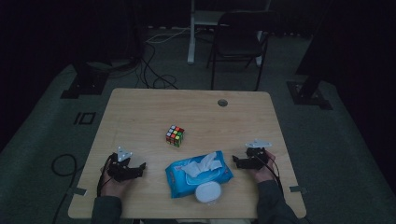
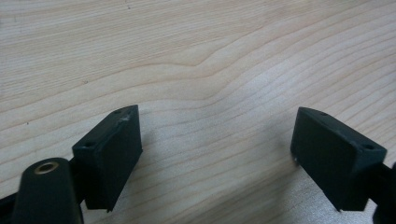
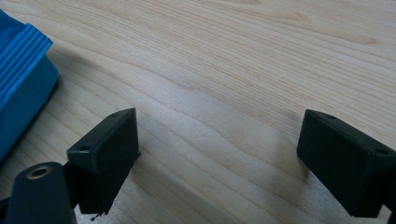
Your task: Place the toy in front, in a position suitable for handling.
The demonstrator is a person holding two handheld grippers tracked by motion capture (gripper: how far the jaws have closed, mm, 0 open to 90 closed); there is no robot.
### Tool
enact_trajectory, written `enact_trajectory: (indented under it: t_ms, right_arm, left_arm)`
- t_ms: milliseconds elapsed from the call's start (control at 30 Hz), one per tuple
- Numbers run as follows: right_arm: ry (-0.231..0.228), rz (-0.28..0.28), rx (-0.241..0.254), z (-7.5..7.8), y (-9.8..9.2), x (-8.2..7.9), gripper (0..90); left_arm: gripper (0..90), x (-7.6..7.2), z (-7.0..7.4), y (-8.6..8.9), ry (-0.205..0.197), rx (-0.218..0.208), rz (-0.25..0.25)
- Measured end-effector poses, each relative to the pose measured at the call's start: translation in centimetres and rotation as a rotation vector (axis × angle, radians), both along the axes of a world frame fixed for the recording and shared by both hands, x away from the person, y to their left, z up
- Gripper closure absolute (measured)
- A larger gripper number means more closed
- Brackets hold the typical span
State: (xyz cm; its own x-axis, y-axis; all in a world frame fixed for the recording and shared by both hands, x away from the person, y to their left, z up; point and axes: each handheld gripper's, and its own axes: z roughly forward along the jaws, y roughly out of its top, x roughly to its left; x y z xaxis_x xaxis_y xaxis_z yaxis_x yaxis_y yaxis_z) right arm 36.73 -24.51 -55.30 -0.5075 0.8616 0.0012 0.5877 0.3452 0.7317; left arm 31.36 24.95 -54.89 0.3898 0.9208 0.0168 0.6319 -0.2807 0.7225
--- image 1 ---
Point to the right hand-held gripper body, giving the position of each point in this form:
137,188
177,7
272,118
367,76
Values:
257,157

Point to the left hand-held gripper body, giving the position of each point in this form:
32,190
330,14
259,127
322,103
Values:
120,169

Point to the white wet wipe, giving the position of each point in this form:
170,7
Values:
200,166

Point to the multicoloured puzzle cube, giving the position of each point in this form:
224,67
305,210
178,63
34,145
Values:
174,135

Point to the blue wet wipes pack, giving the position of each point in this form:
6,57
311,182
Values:
186,186

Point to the person's left hand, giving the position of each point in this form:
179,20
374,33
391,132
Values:
113,186

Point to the person's right hand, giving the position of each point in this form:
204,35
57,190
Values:
264,174

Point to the grey tape strip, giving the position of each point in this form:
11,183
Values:
77,191
298,189

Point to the black stand base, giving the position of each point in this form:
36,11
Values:
85,82
308,93

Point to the black folding chair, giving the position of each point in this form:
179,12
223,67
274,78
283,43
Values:
239,43

